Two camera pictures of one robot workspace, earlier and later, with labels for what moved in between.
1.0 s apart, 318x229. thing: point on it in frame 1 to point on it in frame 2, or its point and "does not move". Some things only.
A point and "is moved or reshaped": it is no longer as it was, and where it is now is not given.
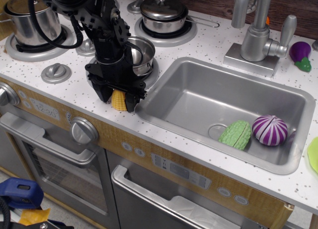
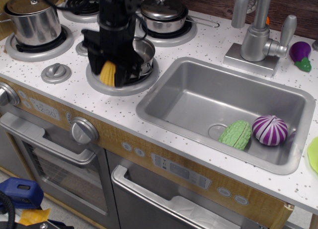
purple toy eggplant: (299, 52) does not move
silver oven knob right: (83, 131) does not move
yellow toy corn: (118, 101) is moved or reshaped
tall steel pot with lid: (27, 31) does not move
